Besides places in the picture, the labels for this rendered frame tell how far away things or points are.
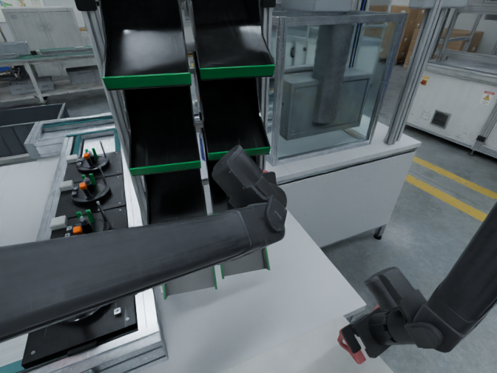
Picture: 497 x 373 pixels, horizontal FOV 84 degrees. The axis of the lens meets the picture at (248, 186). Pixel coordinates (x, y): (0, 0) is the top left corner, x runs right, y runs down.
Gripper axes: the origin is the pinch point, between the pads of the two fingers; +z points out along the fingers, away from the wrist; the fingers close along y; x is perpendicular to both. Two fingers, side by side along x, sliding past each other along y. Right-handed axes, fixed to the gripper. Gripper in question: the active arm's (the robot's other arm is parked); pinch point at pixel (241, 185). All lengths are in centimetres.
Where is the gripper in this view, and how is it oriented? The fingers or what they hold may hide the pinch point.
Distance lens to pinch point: 62.3
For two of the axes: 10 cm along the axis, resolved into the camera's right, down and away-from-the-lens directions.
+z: -2.6, -1.4, 9.6
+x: 1.3, 9.7, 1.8
